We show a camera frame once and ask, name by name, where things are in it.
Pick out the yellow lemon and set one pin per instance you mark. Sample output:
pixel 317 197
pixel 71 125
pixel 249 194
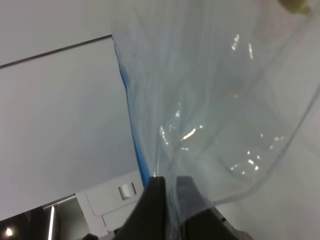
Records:
pixel 296 6

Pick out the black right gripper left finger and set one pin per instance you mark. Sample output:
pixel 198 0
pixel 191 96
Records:
pixel 149 219

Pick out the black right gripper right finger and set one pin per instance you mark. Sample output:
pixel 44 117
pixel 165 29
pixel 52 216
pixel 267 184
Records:
pixel 196 220

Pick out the clear zip bag blue seal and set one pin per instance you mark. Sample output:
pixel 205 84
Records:
pixel 216 89

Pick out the white cabinet with handle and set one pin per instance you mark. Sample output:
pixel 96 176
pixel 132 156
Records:
pixel 107 206

